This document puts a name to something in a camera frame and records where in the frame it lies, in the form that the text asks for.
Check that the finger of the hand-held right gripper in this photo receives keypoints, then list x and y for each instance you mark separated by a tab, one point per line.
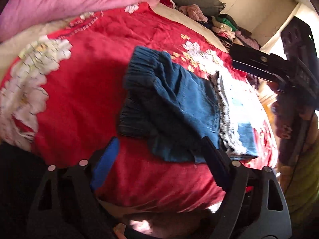
251	62

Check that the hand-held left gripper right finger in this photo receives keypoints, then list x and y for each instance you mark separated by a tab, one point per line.
216	161

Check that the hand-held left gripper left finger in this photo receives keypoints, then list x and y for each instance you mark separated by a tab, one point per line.
106	161

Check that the blue denim pants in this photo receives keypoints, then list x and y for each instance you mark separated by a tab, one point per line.
179	99

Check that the person's right forearm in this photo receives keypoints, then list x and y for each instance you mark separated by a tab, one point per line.
304	191

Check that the person's right hand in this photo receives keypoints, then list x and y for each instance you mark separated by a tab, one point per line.
284	127

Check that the pile of folded clothes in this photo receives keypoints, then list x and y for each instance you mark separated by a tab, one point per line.
224	26

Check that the red floral blanket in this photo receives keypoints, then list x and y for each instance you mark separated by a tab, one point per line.
87	92

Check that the pink fluffy garment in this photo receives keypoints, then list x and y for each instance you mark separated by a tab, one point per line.
193	12

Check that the small red cloth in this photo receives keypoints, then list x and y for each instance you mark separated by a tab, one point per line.
167	2

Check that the pink pillow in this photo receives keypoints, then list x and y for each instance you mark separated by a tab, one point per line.
62	2

